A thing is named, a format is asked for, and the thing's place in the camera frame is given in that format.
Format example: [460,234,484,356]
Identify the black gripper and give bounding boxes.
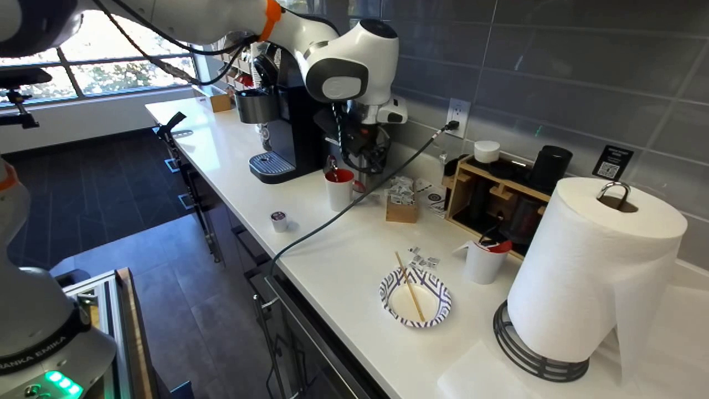
[336,117,395,183]

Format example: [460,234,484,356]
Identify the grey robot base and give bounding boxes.
[0,158,121,399]

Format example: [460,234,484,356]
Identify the small wooden box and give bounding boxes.
[383,175,426,225]

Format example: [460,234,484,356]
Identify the small brown box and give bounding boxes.
[208,87,237,116]

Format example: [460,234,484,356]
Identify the dark counter cabinet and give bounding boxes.
[167,132,391,399]

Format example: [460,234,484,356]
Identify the white cup with red contents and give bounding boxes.
[323,166,359,214]

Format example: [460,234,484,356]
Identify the black coffee machine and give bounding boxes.
[249,46,342,186]

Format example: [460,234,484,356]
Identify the wooden organizer rack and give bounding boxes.
[441,153,554,258]

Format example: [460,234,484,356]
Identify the small coffee pod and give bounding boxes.
[268,209,294,236]

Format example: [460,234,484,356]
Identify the small scattered packets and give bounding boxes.
[407,247,443,271]

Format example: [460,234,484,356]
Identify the small white cup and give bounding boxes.
[472,141,504,166]

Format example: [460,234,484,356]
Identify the metal pot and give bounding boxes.
[236,87,280,126]

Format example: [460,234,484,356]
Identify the wooden stir stick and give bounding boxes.
[392,250,430,323]

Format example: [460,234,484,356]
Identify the white mug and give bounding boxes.
[461,237,515,289]

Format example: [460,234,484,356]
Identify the patterned paper bowl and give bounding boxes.
[378,264,456,333]

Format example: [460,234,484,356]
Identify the black cylindrical container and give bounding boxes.
[532,144,576,197]

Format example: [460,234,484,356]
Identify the white paper towel roll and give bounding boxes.
[505,175,691,383]

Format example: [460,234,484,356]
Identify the black QR code sign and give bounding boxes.
[593,143,637,184]

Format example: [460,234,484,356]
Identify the black power cable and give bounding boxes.
[251,119,461,297]

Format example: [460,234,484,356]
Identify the white wall outlet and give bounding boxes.
[445,97,474,141]

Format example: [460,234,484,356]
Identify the black clamp mount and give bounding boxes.
[151,108,191,144]

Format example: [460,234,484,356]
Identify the black wire towel holder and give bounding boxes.
[490,180,634,385]

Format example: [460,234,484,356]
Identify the aluminium frame cart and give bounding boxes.
[61,267,161,399]

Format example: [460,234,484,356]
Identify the black camera stand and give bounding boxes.
[0,64,56,133]

